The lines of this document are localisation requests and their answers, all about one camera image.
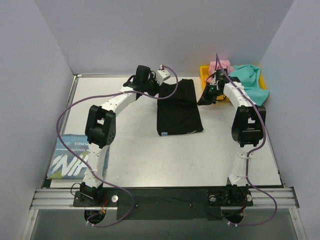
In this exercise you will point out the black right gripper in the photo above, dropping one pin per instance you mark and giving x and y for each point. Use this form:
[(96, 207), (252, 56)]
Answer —
[(208, 94)]

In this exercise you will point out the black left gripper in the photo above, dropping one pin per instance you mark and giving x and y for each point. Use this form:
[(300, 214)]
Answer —
[(154, 87)]

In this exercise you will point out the black t shirt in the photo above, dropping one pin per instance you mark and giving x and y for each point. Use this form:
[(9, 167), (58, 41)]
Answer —
[(178, 114)]

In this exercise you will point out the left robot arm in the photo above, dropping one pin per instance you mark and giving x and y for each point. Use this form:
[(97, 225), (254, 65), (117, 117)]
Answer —
[(100, 126)]

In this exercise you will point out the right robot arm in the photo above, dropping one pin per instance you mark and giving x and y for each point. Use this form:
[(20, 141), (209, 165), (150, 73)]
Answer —
[(248, 128)]

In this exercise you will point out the yellow plastic bin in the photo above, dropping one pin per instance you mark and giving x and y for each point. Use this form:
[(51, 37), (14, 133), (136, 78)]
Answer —
[(204, 73)]

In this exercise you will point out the pink t shirt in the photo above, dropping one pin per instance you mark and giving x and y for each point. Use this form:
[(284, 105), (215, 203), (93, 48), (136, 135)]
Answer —
[(214, 66)]

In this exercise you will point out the teal t shirt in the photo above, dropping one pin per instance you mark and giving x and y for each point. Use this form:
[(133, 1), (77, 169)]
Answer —
[(249, 76)]

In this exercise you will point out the folded light blue t shirt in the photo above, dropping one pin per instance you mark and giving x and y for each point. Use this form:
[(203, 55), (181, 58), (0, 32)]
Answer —
[(64, 165)]

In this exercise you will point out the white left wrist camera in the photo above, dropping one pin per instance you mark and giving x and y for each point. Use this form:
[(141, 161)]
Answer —
[(162, 75)]

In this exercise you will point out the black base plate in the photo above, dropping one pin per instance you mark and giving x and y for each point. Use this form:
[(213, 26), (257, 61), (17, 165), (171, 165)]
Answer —
[(169, 203)]

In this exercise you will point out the aluminium front rail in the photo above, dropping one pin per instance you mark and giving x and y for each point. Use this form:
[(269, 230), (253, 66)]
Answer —
[(62, 199)]

